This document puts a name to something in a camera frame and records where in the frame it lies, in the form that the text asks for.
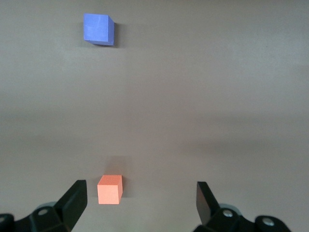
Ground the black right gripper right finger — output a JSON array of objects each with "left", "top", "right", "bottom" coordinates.
[{"left": 194, "top": 181, "right": 289, "bottom": 232}]

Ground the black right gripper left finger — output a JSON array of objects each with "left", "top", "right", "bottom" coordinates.
[{"left": 0, "top": 180, "right": 88, "bottom": 232}]

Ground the orange foam block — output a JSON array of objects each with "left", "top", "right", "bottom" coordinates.
[{"left": 97, "top": 174, "right": 123, "bottom": 205}]

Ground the purple foam block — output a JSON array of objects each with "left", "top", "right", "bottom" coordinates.
[{"left": 83, "top": 13, "right": 115, "bottom": 46}]

